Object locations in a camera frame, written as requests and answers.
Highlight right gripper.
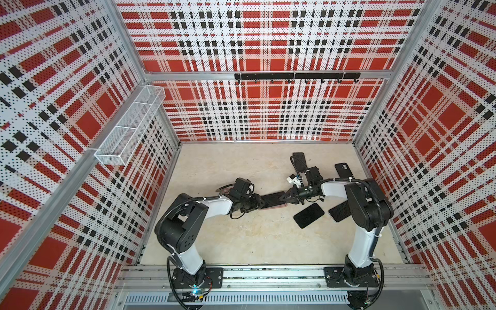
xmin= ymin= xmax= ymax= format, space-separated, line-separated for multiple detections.
xmin=280 ymin=184 xmax=316 ymax=205

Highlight black phone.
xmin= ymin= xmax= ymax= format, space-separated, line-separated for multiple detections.
xmin=261 ymin=191 xmax=286 ymax=209
xmin=290 ymin=152 xmax=307 ymax=173
xmin=293 ymin=203 xmax=325 ymax=229

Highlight pink case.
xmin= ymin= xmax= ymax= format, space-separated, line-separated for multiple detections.
xmin=264 ymin=204 xmax=288 ymax=210

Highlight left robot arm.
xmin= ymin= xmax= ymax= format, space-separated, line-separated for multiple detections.
xmin=154 ymin=178 xmax=267 ymax=288

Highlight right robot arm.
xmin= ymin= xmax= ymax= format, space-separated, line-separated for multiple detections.
xmin=280 ymin=163 xmax=393 ymax=288

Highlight black textured phone case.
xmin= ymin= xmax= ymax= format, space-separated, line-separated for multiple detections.
xmin=328 ymin=201 xmax=351 ymax=223

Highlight black phone case far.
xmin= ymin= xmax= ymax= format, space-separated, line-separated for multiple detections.
xmin=335 ymin=163 xmax=354 ymax=178

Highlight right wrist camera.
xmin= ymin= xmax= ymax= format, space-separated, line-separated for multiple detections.
xmin=287 ymin=174 xmax=302 ymax=188

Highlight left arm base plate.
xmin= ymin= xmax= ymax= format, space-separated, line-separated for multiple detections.
xmin=172 ymin=267 xmax=224 ymax=289

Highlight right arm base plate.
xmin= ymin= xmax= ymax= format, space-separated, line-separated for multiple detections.
xmin=324 ymin=265 xmax=379 ymax=288

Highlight black hook rail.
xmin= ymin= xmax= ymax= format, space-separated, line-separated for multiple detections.
xmin=234 ymin=72 xmax=361 ymax=81

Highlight white wire mesh basket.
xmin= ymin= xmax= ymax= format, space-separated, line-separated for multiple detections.
xmin=95 ymin=85 xmax=165 ymax=166

